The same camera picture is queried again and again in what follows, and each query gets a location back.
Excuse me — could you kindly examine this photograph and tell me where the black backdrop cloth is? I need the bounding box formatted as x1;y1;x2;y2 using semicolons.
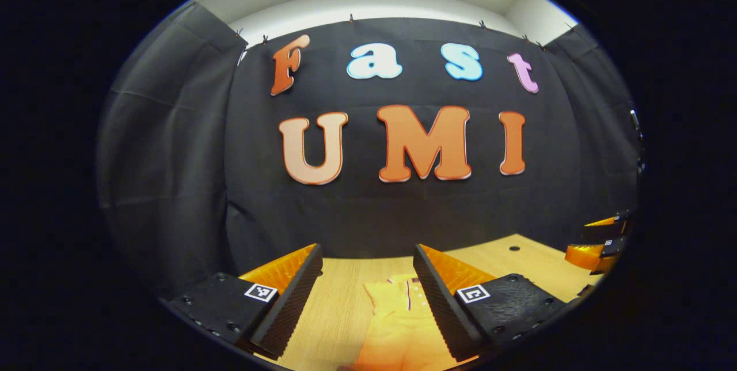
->
97;0;643;302

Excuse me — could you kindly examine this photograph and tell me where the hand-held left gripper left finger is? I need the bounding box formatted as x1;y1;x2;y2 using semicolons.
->
164;243;324;361

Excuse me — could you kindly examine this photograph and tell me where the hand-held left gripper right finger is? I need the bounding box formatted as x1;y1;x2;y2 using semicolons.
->
412;243;576;361

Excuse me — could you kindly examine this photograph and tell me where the orange polo T-shirt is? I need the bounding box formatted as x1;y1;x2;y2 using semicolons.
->
352;276;455;371

